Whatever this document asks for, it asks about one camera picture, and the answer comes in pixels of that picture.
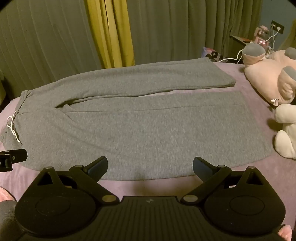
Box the pale pink bed blanket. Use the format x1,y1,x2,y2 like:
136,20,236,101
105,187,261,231
0,61,296,232

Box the grey towel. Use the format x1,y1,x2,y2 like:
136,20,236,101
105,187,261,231
0,57,274,181

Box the yellow curtain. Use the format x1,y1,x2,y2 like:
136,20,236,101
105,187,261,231
86,0,136,69

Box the wall socket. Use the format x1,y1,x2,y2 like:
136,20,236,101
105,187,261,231
270,20,285,36

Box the pink plush toy grey paws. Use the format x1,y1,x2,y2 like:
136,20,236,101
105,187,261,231
242,44,296,107

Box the white plush toy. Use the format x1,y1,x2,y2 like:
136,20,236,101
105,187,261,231
274,104,296,159

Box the white charging cable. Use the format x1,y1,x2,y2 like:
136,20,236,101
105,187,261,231
216,23,282,63

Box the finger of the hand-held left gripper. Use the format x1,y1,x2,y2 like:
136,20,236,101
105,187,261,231
0,149,28,172

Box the colourful printed bag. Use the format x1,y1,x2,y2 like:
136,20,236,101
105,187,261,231
202,46,223,63

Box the pink fluffy garment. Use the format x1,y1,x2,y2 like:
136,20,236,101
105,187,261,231
0,185,17,202

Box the grey ribbed garment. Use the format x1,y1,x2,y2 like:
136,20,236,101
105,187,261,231
0,200,24,241

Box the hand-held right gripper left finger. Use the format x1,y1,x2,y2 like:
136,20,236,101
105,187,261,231
37,156,118,204

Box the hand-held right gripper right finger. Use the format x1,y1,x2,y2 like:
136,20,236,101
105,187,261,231
182,156,263,205

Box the dark nightstand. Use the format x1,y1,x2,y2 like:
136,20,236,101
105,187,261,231
230,35,256,51

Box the grey-green curtain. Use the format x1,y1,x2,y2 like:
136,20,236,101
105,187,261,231
0,0,103,101
127,0,270,66

